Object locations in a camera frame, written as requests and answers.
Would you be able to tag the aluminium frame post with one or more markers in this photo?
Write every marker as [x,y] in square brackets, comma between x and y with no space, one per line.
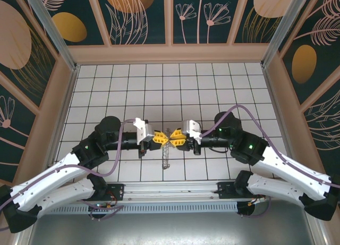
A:
[51,29]
[283,29]

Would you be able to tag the grey metal sheet panel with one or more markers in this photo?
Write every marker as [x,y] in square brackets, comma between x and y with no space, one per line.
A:
[170,230]

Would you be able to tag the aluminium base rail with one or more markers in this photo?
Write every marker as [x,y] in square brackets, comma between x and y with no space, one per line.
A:
[164,191]

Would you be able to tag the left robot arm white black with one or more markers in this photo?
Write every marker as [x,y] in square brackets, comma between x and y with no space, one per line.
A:
[45,181]

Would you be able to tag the aluminium table edge rail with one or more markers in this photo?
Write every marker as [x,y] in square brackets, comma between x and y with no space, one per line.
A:
[60,125]
[278,109]

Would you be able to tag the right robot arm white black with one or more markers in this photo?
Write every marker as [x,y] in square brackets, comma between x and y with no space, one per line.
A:
[287,168]

